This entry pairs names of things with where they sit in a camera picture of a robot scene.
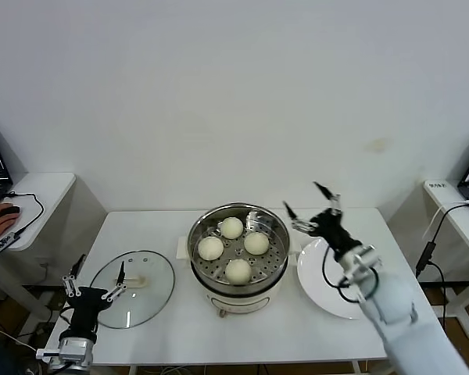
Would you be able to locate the white steamed baozi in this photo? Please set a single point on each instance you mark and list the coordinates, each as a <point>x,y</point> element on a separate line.
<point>211,248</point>
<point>238,271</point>
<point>256,243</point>
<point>231,227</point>

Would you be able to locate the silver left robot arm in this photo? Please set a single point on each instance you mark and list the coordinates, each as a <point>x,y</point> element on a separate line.
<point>76,347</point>

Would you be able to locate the white wall socket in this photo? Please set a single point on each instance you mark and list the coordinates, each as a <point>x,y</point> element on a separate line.
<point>47,261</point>

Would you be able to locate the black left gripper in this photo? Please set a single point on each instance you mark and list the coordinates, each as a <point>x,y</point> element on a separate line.
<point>86,308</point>

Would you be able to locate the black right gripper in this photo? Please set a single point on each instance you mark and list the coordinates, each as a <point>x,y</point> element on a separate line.
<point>334,230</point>

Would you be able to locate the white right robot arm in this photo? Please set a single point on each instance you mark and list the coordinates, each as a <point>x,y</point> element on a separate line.
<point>394,312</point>

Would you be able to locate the white side table with label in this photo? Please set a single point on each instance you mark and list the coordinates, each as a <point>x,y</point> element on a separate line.
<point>465,230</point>

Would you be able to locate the small printed table label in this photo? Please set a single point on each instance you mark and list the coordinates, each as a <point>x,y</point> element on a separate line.
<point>437,186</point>

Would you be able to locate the white round plate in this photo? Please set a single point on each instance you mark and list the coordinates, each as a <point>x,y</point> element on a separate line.
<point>312,273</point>

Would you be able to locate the round glass pot lid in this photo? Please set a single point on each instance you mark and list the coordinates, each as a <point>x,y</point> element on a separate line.
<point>148,304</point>

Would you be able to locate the black computer mouse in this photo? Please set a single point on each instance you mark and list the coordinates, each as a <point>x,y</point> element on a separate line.
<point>11,210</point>

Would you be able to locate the stainless steel steamer basket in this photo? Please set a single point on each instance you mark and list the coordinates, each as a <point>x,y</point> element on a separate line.
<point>273,256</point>

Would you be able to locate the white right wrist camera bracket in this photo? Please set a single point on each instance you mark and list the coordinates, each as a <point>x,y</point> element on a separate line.
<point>361,259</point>

